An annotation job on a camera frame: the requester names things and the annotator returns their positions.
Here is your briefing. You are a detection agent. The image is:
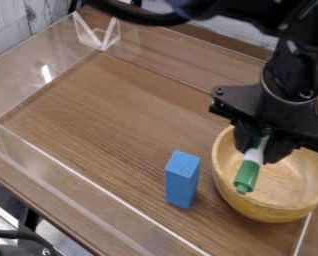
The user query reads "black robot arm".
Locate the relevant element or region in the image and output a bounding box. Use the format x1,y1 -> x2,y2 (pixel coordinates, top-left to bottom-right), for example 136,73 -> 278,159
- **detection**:
88,0 -> 318,163

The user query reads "black cable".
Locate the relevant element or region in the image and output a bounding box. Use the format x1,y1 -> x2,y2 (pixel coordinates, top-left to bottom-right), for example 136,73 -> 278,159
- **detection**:
0,228 -> 56,256

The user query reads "green and white marker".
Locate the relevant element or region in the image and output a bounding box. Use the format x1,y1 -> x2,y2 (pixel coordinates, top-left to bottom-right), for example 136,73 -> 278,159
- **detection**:
232,137 -> 268,195

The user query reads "brown wooden bowl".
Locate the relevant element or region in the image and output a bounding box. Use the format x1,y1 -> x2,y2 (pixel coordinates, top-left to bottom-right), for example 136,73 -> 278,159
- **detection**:
211,126 -> 318,223

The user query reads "blue rectangular block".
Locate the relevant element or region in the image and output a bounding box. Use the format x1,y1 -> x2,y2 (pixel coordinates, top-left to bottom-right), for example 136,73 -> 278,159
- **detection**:
164,151 -> 200,209

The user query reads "clear acrylic tray wall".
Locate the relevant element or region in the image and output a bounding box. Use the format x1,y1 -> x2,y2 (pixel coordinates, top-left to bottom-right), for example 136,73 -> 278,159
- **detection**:
0,10 -> 318,256

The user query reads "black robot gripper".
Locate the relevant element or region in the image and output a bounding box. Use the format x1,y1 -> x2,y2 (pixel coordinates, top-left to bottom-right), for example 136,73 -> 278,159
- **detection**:
209,83 -> 318,164

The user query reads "black metal bracket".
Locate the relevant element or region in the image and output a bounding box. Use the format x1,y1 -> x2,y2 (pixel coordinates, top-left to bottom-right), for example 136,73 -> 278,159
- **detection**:
16,230 -> 62,256

